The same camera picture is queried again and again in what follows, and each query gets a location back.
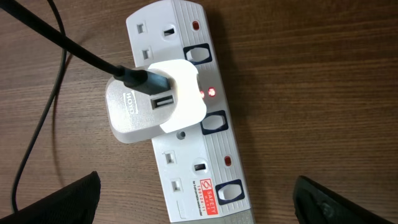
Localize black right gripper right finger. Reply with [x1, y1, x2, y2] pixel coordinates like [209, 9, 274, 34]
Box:
[293, 175, 393, 224]

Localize white power strip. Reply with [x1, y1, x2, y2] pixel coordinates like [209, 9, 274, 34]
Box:
[126, 1, 255, 223]

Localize black USB charging cable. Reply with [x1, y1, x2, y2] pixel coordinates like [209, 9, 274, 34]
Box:
[0, 0, 171, 214]

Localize white charger plug adapter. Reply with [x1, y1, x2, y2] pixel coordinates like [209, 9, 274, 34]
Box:
[105, 59, 206, 144]

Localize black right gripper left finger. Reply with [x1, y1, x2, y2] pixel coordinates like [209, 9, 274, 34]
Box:
[1, 171, 101, 224]

